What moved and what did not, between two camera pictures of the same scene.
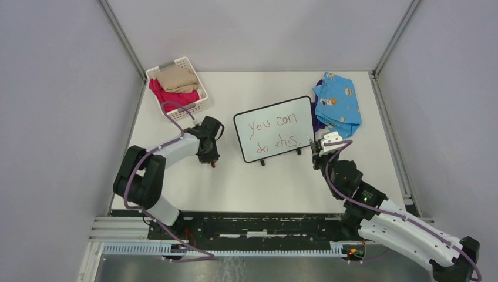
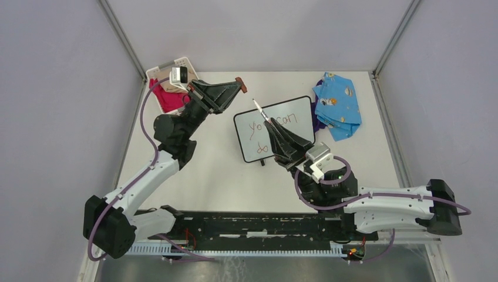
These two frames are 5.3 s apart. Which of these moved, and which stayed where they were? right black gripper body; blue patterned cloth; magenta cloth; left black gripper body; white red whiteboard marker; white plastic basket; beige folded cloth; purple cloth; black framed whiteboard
Moved: right black gripper body; white red whiteboard marker; left black gripper body
Stayed: magenta cloth; blue patterned cloth; white plastic basket; purple cloth; beige folded cloth; black framed whiteboard
